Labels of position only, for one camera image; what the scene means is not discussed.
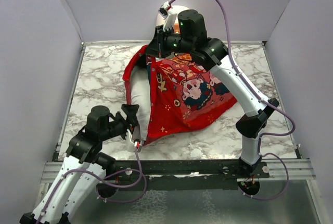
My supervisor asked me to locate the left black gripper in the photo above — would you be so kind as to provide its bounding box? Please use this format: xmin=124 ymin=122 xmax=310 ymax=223
xmin=100 ymin=104 xmax=140 ymax=142

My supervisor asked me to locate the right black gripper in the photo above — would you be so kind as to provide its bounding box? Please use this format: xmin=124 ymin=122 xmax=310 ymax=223
xmin=143 ymin=24 xmax=194 ymax=59

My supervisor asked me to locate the white pillow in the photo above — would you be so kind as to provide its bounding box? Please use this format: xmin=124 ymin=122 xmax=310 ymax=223
xmin=130 ymin=66 xmax=151 ymax=141

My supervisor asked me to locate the red printed pillowcase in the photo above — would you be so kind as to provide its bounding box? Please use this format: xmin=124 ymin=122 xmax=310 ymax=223
xmin=123 ymin=46 xmax=237 ymax=145

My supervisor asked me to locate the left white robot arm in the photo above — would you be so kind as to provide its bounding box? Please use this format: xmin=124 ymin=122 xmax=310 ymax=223
xmin=19 ymin=104 xmax=139 ymax=223

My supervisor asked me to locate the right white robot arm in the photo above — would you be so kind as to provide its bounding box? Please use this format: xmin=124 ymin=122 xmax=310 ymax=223
xmin=145 ymin=6 xmax=279 ymax=178

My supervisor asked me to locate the white cylindrical drawer cabinet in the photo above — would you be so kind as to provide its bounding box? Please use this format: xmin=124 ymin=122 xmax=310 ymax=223
xmin=156 ymin=5 xmax=188 ymax=34

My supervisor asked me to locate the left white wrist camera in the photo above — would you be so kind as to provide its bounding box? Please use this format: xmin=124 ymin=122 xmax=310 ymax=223
xmin=125 ymin=128 xmax=144 ymax=153

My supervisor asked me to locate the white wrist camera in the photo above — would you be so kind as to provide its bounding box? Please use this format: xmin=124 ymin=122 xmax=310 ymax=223
xmin=125 ymin=128 xmax=144 ymax=153
xmin=161 ymin=1 xmax=174 ymax=32

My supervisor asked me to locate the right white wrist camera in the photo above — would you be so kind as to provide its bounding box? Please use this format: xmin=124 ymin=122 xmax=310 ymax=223
xmin=161 ymin=1 xmax=174 ymax=32

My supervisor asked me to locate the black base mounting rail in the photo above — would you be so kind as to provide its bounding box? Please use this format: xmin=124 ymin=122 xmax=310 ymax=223
xmin=85 ymin=152 xmax=270 ymax=192

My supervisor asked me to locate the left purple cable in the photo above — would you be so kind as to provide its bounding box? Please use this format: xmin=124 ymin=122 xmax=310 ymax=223
xmin=39 ymin=145 xmax=148 ymax=218

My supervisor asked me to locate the purple cable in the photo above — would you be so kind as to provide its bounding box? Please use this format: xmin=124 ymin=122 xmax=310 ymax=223
xmin=169 ymin=0 xmax=296 ymax=201
xmin=39 ymin=145 xmax=148 ymax=218

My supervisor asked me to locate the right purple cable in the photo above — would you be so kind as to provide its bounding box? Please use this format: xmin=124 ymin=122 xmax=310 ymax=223
xmin=169 ymin=0 xmax=296 ymax=201

